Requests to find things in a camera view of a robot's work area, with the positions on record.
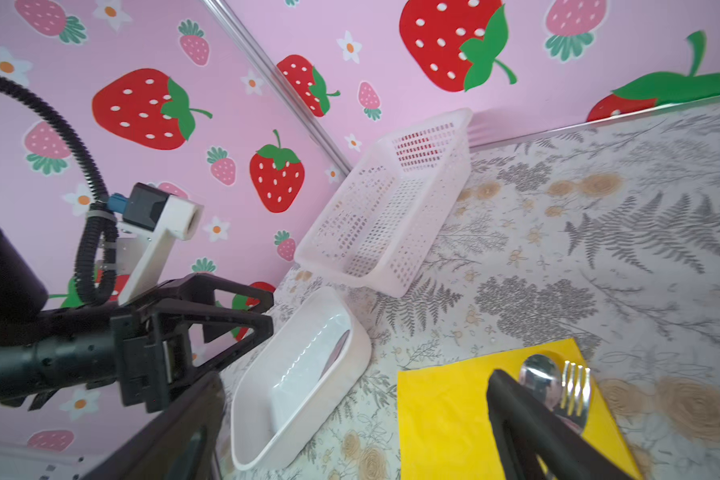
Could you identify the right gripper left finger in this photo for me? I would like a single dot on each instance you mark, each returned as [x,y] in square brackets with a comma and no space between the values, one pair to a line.
[180,443]

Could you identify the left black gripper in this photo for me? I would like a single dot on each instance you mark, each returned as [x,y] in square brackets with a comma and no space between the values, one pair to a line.
[194,335]

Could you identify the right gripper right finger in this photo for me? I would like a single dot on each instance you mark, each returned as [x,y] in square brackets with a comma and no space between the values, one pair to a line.
[528,435]

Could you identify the silver spoon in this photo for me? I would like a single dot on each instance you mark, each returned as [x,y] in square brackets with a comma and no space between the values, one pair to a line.
[542,377]

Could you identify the silver fork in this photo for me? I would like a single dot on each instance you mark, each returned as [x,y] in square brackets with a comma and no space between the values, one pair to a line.
[574,404]

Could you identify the yellow paper napkin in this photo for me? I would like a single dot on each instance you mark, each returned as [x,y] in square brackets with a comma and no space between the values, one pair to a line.
[444,426]

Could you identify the white plastic tray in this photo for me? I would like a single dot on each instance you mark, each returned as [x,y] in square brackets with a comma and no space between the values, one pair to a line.
[282,399]

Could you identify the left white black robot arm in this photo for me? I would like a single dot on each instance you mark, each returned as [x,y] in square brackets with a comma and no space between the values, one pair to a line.
[22,307]

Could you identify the white perforated plastic basket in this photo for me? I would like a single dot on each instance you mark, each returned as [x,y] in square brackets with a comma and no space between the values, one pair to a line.
[382,221]

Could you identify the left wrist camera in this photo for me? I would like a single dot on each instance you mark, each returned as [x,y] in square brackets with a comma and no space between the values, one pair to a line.
[151,221]

